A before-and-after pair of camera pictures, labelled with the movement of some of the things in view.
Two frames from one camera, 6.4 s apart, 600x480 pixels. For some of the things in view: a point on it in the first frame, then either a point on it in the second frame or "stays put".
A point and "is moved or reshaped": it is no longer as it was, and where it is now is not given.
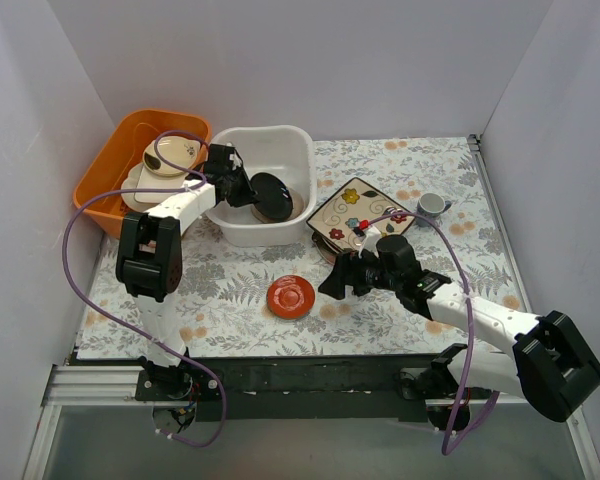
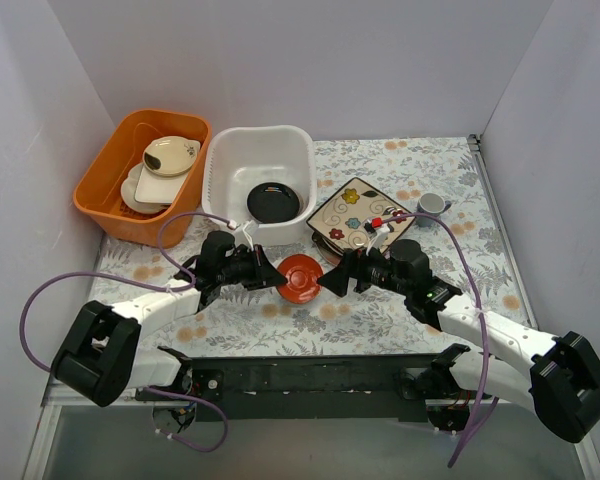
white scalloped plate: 131,182 stays put
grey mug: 430,206 stays put
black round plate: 275,200 is moved or reshaped
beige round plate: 179,151 stays put
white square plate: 148,180 stays put
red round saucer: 290,297 → 302,273
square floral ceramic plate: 357,206 stays put
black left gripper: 243,190 → 255,268
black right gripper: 351,275 stays put
